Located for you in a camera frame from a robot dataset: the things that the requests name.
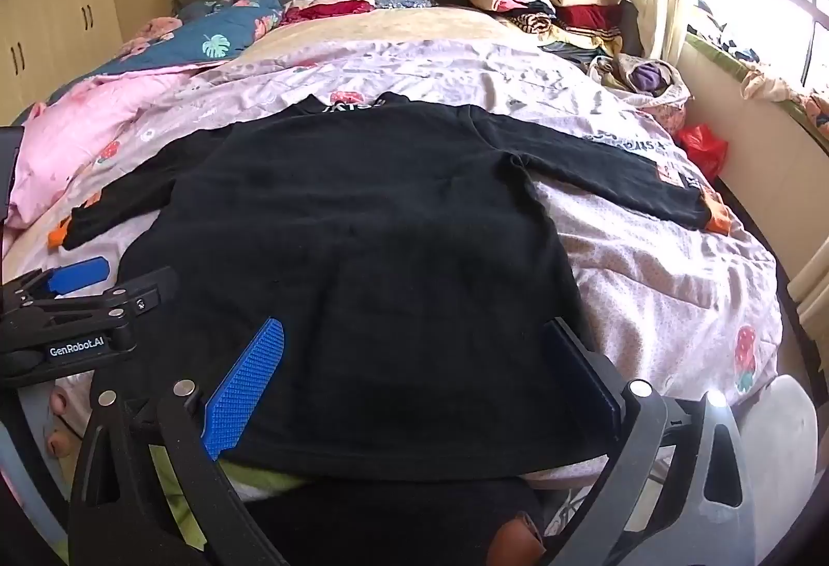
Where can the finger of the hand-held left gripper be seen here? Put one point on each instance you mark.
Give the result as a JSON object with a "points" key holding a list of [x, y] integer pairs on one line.
{"points": [[78, 276], [146, 290]]}

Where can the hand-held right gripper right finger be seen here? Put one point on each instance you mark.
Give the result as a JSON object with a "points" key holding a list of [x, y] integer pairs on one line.
{"points": [[586, 378]]}

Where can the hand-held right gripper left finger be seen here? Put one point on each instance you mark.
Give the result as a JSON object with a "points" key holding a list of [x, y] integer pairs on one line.
{"points": [[246, 384]]}

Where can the black sweater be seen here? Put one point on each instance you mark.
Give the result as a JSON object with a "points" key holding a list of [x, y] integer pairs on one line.
{"points": [[356, 248]]}

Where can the floral bag of clothes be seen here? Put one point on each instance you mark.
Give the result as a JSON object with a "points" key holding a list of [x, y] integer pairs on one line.
{"points": [[647, 80]]}

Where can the clothes on windowsill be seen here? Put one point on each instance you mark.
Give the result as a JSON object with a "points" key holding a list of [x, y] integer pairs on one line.
{"points": [[732, 41]]}

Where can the pile of folded clothes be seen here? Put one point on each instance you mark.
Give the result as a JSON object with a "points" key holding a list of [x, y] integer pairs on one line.
{"points": [[570, 9]]}

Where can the person's left hand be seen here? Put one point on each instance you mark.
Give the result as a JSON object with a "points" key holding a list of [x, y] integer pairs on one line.
{"points": [[57, 404]]}

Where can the purple strawberry print quilt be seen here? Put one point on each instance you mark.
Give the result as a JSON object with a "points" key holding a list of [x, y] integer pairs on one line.
{"points": [[647, 281]]}

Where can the pink blanket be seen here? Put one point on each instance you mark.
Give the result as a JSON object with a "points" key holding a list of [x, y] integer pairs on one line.
{"points": [[78, 138]]}

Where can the person's dark pants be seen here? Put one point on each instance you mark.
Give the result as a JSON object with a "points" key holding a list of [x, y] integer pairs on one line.
{"points": [[388, 524]]}

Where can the pink knitted cloth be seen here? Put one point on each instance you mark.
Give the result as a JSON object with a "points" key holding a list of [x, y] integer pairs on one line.
{"points": [[152, 29]]}

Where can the red plastic bag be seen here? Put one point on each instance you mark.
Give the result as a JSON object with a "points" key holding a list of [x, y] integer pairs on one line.
{"points": [[703, 148]]}

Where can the blue floral quilt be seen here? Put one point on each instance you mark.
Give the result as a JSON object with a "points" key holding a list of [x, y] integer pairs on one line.
{"points": [[214, 41]]}

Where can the cream wardrobe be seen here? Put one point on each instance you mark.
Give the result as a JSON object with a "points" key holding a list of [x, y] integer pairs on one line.
{"points": [[58, 9]]}

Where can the red cloth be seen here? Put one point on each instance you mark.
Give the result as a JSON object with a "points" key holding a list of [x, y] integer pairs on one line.
{"points": [[330, 9]]}

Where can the green windowsill mat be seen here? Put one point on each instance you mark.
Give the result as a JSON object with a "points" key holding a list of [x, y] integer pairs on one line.
{"points": [[706, 51]]}

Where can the beige blanket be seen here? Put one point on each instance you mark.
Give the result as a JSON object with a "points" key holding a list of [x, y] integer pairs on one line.
{"points": [[388, 31]]}

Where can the blue patterned pillow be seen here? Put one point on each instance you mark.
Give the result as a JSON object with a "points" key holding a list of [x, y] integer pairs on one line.
{"points": [[401, 2]]}

